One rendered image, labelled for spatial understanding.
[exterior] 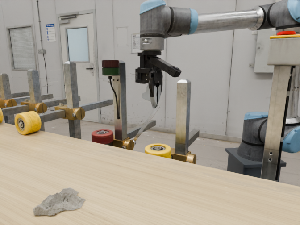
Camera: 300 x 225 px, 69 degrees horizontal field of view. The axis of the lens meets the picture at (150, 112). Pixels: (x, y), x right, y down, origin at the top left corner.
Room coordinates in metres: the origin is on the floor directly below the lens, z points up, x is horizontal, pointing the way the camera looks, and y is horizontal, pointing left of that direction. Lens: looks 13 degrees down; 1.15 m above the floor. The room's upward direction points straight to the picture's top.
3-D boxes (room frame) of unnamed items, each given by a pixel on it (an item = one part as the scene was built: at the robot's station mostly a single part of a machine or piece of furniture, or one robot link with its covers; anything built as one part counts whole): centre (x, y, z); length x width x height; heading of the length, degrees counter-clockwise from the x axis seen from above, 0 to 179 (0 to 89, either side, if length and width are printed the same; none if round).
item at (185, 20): (0.88, -0.11, 1.31); 0.12 x 0.12 x 0.09; 21
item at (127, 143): (0.81, 0.13, 0.85); 0.14 x 0.06 x 0.05; 62
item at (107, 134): (0.77, 0.18, 0.85); 0.08 x 0.08 x 0.11
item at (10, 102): (1.17, 0.79, 0.95); 0.14 x 0.06 x 0.05; 62
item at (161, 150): (0.62, -0.02, 0.85); 0.08 x 0.08 x 0.11
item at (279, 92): (0.57, -0.34, 0.93); 0.05 x 0.05 x 0.45; 62
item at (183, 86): (0.69, -0.11, 0.87); 0.04 x 0.04 x 0.48; 62
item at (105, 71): (0.76, 0.14, 1.13); 0.06 x 0.06 x 0.02
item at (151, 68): (0.84, 0.00, 1.14); 0.09 x 0.08 x 0.12; 62
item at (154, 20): (0.83, -0.01, 1.31); 0.10 x 0.09 x 0.12; 111
